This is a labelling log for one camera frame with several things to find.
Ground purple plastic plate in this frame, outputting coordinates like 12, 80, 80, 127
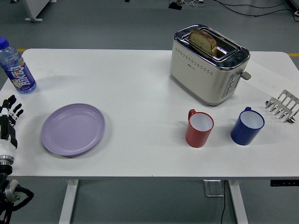
41, 103, 106, 157

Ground red mug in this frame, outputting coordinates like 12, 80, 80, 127
185, 109, 214, 148

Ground metal toast rack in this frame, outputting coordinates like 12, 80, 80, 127
265, 89, 299, 124

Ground white background furniture leg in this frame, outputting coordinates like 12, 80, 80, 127
25, 0, 57, 22

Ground silver floor socket box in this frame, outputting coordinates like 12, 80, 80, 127
203, 179, 225, 198

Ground thin black power cable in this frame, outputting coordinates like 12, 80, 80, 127
219, 181, 227, 224

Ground brown bread slice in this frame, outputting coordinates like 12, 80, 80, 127
188, 28, 217, 56

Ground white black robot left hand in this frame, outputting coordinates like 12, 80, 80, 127
0, 94, 25, 156

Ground blue drink bottle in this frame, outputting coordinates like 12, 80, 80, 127
0, 36, 37, 95

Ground long black floor cable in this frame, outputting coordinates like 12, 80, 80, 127
214, 0, 299, 17

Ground white paper sheet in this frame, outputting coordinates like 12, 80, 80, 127
244, 59, 299, 98

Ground black floor device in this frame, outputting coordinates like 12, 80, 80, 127
168, 1, 183, 11

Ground white floor cables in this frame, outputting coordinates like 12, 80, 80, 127
179, 0, 204, 7

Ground cream silver toaster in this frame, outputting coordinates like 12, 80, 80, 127
170, 23, 252, 107

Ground black table control panel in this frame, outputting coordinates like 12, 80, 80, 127
270, 180, 299, 187

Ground blue mug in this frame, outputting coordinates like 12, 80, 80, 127
230, 106, 265, 146

